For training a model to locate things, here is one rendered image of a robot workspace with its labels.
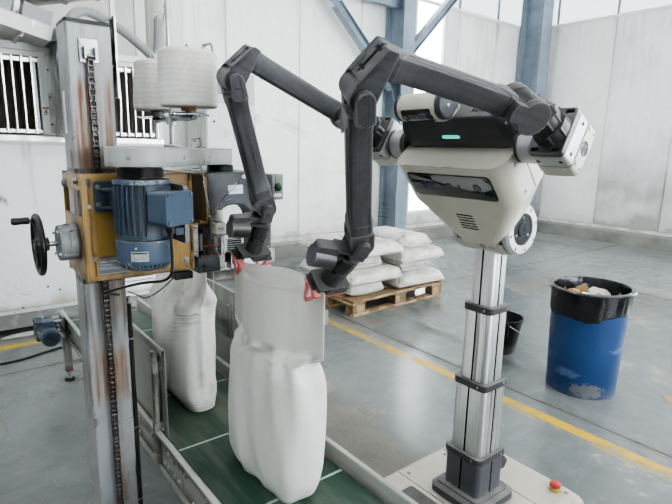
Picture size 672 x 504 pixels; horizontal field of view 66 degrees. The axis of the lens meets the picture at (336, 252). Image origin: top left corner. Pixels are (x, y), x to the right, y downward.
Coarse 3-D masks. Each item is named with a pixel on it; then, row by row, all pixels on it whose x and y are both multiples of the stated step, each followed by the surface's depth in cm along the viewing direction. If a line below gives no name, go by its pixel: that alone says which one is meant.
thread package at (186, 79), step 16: (160, 48) 139; (176, 48) 136; (192, 48) 137; (160, 64) 139; (176, 64) 137; (192, 64) 138; (208, 64) 141; (160, 80) 140; (176, 80) 138; (192, 80) 138; (208, 80) 141; (160, 96) 141; (176, 96) 138; (192, 96) 139; (208, 96) 142
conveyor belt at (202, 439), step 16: (144, 320) 311; (224, 384) 230; (176, 400) 214; (224, 400) 215; (176, 416) 202; (192, 416) 202; (208, 416) 202; (224, 416) 202; (176, 432) 190; (192, 432) 191; (208, 432) 191; (224, 432) 191; (176, 448) 181; (192, 448) 181; (208, 448) 181; (224, 448) 181; (192, 464) 171; (208, 464) 172; (224, 464) 172; (240, 464) 172; (208, 480) 163; (224, 480) 164; (240, 480) 164; (256, 480) 164; (320, 480) 165; (336, 480) 165; (352, 480) 165; (224, 496) 156; (240, 496) 156; (256, 496) 156; (272, 496) 157; (320, 496) 157; (336, 496) 157; (352, 496) 157; (368, 496) 158
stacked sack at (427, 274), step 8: (408, 272) 495; (416, 272) 498; (424, 272) 500; (432, 272) 504; (440, 272) 511; (384, 280) 493; (392, 280) 485; (400, 280) 479; (408, 280) 482; (416, 280) 489; (424, 280) 496; (432, 280) 503
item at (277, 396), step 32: (256, 288) 150; (288, 288) 145; (256, 320) 152; (288, 320) 146; (320, 320) 141; (256, 352) 156; (288, 352) 148; (320, 352) 142; (256, 384) 155; (288, 384) 145; (320, 384) 149; (256, 416) 155; (288, 416) 147; (320, 416) 151; (256, 448) 158; (288, 448) 148; (320, 448) 153; (288, 480) 150
